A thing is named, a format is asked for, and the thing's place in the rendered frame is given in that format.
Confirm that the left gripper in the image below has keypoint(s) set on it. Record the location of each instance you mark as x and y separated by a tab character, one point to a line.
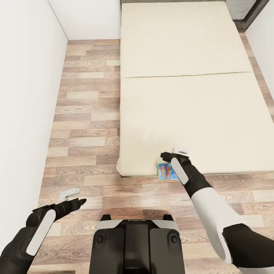
72	205

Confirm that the bed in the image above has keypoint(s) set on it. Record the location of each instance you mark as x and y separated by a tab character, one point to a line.
187	81

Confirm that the board game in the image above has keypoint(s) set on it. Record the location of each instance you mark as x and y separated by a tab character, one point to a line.
165	171

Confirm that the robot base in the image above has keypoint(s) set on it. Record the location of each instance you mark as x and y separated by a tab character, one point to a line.
137	247

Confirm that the door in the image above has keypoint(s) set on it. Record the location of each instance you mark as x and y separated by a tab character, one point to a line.
244	12

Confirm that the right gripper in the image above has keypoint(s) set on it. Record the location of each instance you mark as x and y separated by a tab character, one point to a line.
167	156

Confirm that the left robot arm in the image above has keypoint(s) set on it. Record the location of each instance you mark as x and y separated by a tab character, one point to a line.
18	255

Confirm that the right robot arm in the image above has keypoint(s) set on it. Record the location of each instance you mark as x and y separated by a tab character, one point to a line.
232	237

